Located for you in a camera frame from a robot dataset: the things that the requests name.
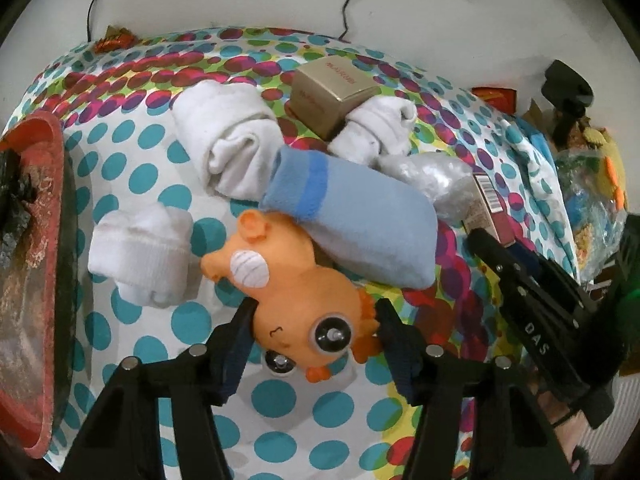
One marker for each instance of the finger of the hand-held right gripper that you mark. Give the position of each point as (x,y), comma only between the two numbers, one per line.
(555,285)
(537,335)

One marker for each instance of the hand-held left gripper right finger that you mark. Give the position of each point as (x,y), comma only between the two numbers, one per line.
(400,362)

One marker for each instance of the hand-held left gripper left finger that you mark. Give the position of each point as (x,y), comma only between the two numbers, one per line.
(233,362)

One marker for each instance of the orange big-eyed rubber toy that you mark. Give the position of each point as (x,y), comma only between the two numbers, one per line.
(300,300)

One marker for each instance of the small dark red box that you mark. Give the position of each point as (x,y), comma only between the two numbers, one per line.
(492,210)

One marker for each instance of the clear plastic bag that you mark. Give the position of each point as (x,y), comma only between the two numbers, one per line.
(440,180)

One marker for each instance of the red plastic basket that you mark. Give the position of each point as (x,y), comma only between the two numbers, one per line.
(45,240)

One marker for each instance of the person's right forearm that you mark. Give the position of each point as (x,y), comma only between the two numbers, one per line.
(567,435)

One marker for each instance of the clear bag of toys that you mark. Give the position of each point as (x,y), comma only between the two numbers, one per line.
(590,210)

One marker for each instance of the folded white sock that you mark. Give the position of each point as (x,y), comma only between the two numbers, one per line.
(140,255)

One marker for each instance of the light blue sock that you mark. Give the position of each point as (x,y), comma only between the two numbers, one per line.
(370,220)

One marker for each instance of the yellow toy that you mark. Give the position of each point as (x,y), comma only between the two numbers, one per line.
(602,140)

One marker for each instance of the brown cardboard piece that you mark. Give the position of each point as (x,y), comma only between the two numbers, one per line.
(537,108)

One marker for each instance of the orange snack packet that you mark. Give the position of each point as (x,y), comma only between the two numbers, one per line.
(495,98)

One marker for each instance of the polka dot cloth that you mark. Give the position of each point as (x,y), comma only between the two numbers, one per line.
(150,175)

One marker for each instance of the large rolled white sock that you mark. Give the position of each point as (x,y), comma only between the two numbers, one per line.
(225,135)

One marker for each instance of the small rolled white sock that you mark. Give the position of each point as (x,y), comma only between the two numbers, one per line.
(375,125)

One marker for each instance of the gold cardboard box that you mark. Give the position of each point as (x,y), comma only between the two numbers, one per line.
(320,100)

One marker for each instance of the orange candy wrapper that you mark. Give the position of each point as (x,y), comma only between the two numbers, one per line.
(114,39)

